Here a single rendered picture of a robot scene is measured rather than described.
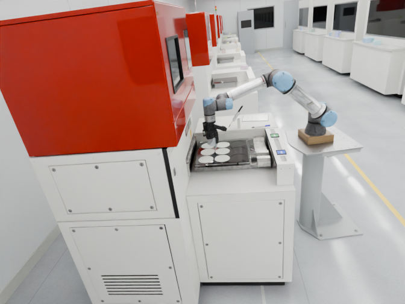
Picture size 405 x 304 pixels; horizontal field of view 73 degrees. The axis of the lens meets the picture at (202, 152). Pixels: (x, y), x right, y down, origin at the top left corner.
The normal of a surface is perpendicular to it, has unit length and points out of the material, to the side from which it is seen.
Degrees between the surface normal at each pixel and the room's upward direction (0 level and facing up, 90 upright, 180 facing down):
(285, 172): 90
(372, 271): 0
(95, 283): 90
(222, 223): 90
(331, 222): 0
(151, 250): 90
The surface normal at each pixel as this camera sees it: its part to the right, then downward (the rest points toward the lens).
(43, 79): -0.09, 0.44
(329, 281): -0.11, -0.90
